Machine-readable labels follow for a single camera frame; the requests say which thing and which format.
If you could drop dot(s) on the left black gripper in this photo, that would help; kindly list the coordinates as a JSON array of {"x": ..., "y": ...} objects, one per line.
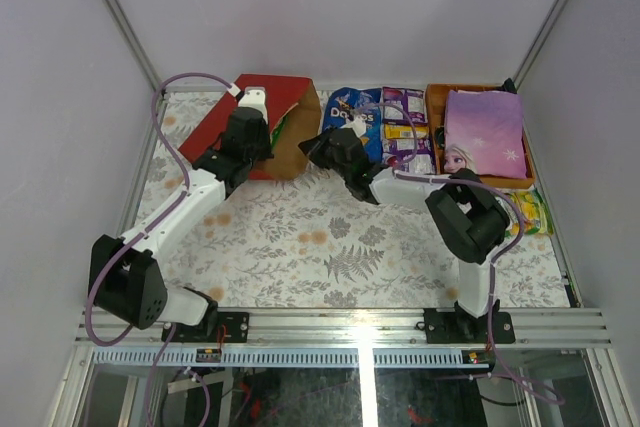
[{"x": 261, "y": 134}]

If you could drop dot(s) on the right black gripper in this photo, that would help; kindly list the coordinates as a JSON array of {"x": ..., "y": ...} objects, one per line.
[{"x": 317, "y": 146}]

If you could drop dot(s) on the red brown paper bag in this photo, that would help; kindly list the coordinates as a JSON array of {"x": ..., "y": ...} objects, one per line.
[{"x": 294, "y": 116}]

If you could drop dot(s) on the blue chips bag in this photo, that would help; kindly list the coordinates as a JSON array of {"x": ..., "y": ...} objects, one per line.
[{"x": 347, "y": 103}]

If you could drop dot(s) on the yellow candy bar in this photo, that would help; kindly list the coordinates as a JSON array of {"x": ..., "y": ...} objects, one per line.
[{"x": 398, "y": 132}]

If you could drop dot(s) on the green yellow candy packet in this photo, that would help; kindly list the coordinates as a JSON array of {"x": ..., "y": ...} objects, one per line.
[{"x": 537, "y": 219}]

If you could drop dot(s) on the purple snack packet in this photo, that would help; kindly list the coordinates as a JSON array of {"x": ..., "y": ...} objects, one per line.
[{"x": 401, "y": 103}]

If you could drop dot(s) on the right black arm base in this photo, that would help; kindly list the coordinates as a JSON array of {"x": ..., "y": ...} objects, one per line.
[{"x": 456, "y": 326}]

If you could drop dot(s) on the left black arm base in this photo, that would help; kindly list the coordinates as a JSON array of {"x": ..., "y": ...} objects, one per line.
[{"x": 220, "y": 324}]

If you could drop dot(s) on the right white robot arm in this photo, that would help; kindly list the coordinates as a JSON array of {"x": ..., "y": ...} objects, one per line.
[{"x": 471, "y": 223}]

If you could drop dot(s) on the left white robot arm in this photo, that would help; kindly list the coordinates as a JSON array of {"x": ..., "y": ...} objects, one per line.
[{"x": 125, "y": 275}]

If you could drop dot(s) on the orange wooden tray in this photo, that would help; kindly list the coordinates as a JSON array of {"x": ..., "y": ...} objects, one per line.
[{"x": 435, "y": 101}]

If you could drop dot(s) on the purple Frozen cloth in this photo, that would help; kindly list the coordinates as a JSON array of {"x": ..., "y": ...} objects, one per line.
[{"x": 483, "y": 133}]

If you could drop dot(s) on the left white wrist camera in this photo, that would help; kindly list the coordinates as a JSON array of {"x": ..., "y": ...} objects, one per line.
[{"x": 251, "y": 97}]

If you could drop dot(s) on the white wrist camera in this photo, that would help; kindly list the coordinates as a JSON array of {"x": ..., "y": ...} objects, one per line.
[
  {"x": 358, "y": 126},
  {"x": 251, "y": 97}
]

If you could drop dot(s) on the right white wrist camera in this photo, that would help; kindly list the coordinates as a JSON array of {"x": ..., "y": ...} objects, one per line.
[{"x": 358, "y": 126}]

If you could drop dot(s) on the grey slotted cable duct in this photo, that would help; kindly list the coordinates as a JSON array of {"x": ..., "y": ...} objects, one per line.
[{"x": 448, "y": 358}]

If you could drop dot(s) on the aluminium front rail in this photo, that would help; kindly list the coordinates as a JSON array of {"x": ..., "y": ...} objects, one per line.
[{"x": 535, "y": 328}]

